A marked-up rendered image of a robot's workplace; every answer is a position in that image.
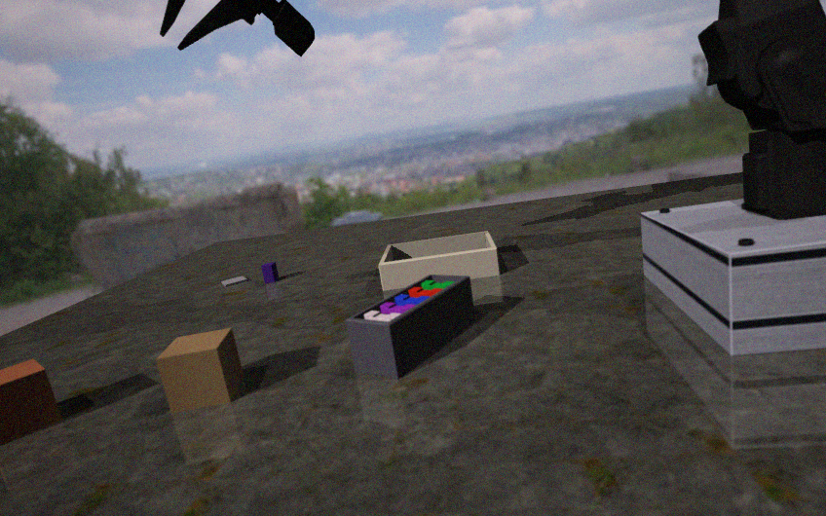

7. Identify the beige open tray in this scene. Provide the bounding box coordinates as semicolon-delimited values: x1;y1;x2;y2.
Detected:
378;231;501;291

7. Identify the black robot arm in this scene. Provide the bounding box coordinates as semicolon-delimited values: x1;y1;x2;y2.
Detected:
697;0;826;220

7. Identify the orange-brown block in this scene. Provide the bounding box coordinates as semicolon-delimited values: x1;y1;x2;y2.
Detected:
0;359;62;446

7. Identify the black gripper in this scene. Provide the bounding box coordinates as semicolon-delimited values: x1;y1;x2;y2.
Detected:
160;0;315;56

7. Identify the tan cube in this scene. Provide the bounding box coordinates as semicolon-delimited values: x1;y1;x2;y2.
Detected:
156;328;244;413

